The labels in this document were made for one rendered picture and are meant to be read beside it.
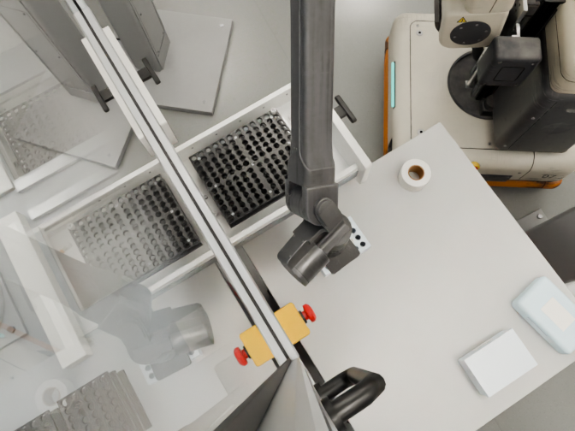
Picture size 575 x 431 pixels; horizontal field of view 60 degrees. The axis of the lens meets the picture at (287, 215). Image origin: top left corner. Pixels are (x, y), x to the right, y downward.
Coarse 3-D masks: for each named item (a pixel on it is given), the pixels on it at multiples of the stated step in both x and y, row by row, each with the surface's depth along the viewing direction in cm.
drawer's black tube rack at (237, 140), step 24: (264, 120) 111; (216, 144) 110; (240, 144) 110; (264, 144) 113; (288, 144) 109; (216, 168) 108; (240, 168) 111; (264, 168) 108; (216, 192) 107; (240, 192) 107; (264, 192) 110; (240, 216) 105
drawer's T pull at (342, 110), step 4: (336, 96) 111; (340, 96) 111; (336, 100) 111; (340, 100) 110; (340, 104) 111; (344, 104) 110; (336, 108) 110; (340, 108) 110; (344, 108) 110; (348, 108) 110; (336, 112) 110; (340, 112) 110; (344, 112) 110; (348, 112) 110; (352, 112) 110; (340, 116) 110; (344, 116) 110; (348, 116) 110; (352, 116) 109; (352, 120) 109; (356, 120) 110
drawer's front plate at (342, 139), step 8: (336, 120) 108; (336, 128) 108; (344, 128) 107; (336, 136) 111; (344, 136) 107; (352, 136) 106; (336, 144) 114; (344, 144) 109; (352, 144) 106; (344, 152) 112; (352, 152) 107; (360, 152) 106; (352, 160) 110; (360, 160) 105; (368, 160) 105; (360, 168) 108; (368, 168) 106; (360, 176) 111
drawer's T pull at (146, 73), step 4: (144, 60) 114; (144, 64) 114; (148, 64) 114; (144, 68) 114; (148, 68) 113; (152, 68) 114; (140, 72) 113; (144, 72) 113; (148, 72) 113; (152, 72) 113; (140, 76) 113; (144, 76) 113; (148, 76) 113; (152, 76) 113; (156, 76) 113; (144, 80) 113; (156, 80) 113
